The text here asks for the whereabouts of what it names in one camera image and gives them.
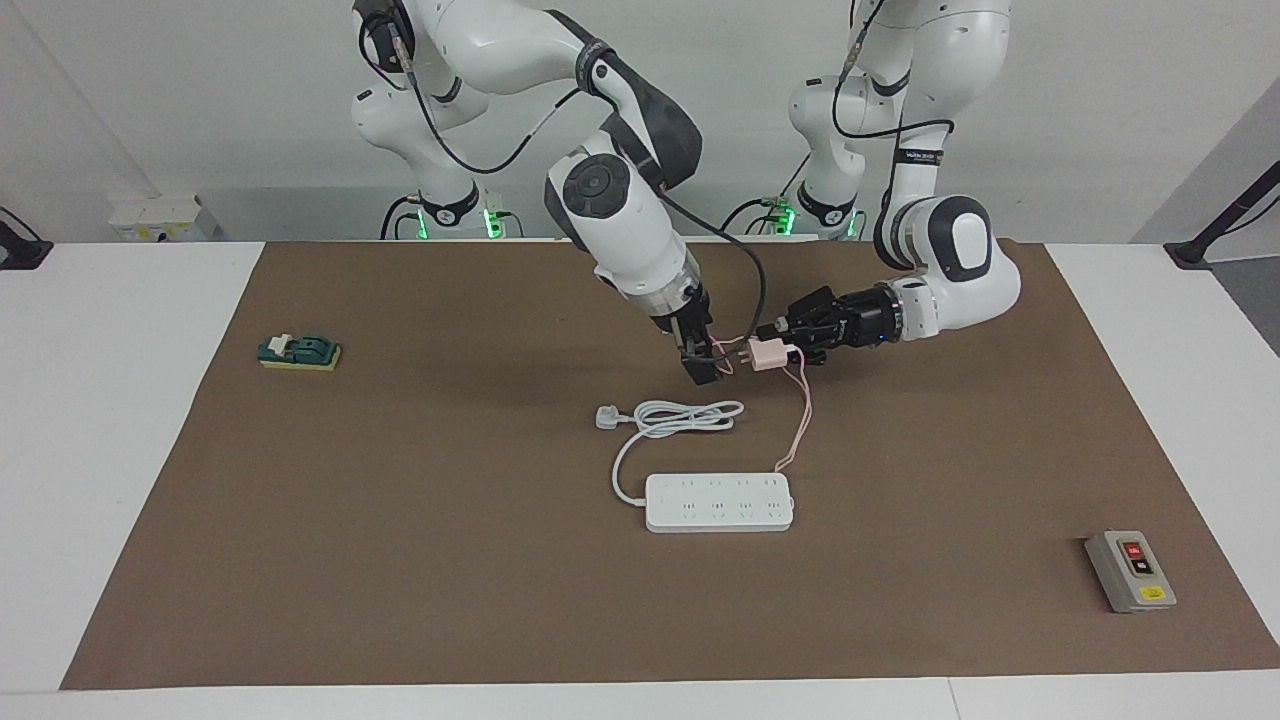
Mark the pink charger adapter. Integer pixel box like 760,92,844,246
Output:
742,338,801,372

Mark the pink charging cable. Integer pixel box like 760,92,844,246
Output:
710,335,814,473

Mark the white power strip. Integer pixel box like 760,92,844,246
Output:
645,472,795,534

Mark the black clamp stand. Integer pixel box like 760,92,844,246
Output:
1165,160,1280,269

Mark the brown table mat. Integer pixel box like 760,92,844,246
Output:
60,238,1280,691

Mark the black table clamp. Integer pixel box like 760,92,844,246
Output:
0,207,53,271

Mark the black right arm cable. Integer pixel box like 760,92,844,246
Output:
358,0,768,346

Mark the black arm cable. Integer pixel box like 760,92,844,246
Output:
830,0,956,271
358,0,768,346

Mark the white power cord with plug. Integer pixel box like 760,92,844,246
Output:
596,400,746,506

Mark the black base cable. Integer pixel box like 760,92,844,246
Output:
720,150,813,238
380,195,426,241

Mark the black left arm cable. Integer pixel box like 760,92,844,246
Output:
830,0,956,271

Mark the grey on off switch box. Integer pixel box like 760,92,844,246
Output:
1085,530,1178,614

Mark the green knife switch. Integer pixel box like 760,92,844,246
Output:
258,334,342,373

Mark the white wall box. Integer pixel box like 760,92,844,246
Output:
108,195,223,243

